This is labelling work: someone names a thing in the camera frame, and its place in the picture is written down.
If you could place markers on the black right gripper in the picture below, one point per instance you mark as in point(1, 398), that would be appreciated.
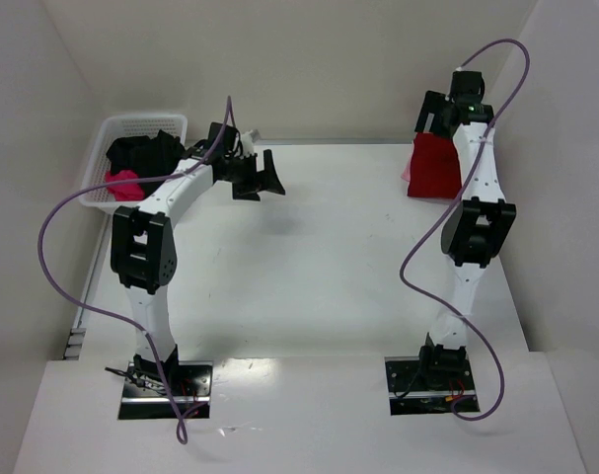
point(428, 117)

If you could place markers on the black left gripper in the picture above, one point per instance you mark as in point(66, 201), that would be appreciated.
point(253, 174)

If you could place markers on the dark red t shirt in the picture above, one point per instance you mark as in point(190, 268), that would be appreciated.
point(434, 168)

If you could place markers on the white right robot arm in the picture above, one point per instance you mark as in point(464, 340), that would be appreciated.
point(476, 229)

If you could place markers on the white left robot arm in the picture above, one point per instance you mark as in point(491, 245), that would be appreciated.
point(144, 253)

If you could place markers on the folded pink t shirt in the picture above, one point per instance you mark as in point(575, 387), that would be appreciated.
point(407, 175)

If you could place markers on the black t shirt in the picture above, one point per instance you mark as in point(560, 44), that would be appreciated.
point(146, 156)

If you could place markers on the magenta t shirt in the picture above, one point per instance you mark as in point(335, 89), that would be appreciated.
point(121, 188)

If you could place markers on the white plastic basket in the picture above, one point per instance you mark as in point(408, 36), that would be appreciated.
point(137, 124)

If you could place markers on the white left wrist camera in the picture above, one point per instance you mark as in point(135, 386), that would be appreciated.
point(247, 143)

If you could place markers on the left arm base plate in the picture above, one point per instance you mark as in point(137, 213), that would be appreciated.
point(144, 398)

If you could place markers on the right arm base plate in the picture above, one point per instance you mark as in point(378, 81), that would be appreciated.
point(410, 393)

